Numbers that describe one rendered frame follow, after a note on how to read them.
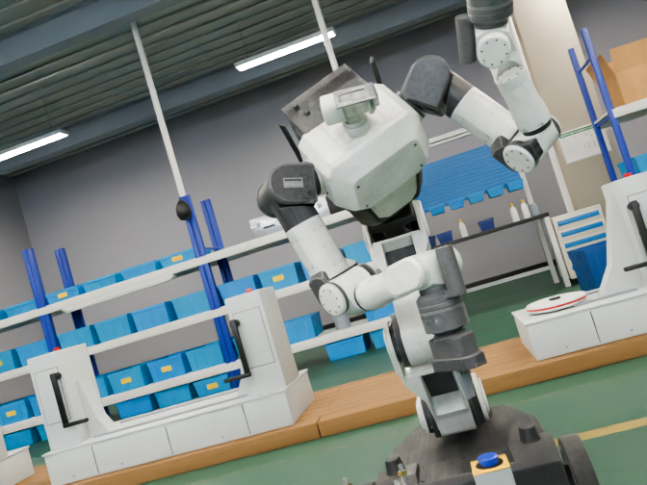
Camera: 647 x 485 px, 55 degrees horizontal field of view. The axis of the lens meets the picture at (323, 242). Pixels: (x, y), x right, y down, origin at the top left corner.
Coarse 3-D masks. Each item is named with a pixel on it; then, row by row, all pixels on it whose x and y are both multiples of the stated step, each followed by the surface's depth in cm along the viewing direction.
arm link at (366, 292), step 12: (360, 264) 144; (348, 276) 139; (360, 276) 140; (372, 276) 134; (348, 288) 136; (360, 288) 134; (372, 288) 131; (384, 288) 128; (360, 300) 134; (372, 300) 132; (384, 300) 130; (348, 312) 139; (360, 312) 138
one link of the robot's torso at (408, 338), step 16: (416, 208) 171; (368, 240) 169; (400, 240) 166; (416, 240) 164; (384, 256) 164; (400, 256) 167; (400, 304) 157; (416, 304) 156; (400, 320) 155; (416, 320) 153; (400, 336) 153; (416, 336) 152; (432, 336) 151; (400, 352) 155; (416, 352) 153
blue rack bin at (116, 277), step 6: (102, 276) 627; (108, 276) 625; (114, 276) 625; (120, 276) 636; (90, 282) 629; (96, 282) 628; (102, 282) 627; (108, 282) 627; (114, 282) 626; (84, 288) 631; (90, 288) 630; (96, 288) 629
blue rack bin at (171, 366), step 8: (176, 352) 664; (184, 352) 620; (160, 360) 615; (168, 360) 614; (176, 360) 613; (184, 360) 617; (152, 368) 617; (160, 368) 616; (168, 368) 614; (176, 368) 613; (184, 368) 613; (152, 376) 618; (160, 376) 616; (168, 376) 614; (176, 376) 614
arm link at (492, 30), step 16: (512, 0) 121; (464, 16) 124; (480, 16) 121; (496, 16) 120; (464, 32) 125; (480, 32) 123; (496, 32) 122; (464, 48) 127; (480, 48) 122; (496, 48) 121; (496, 64) 123
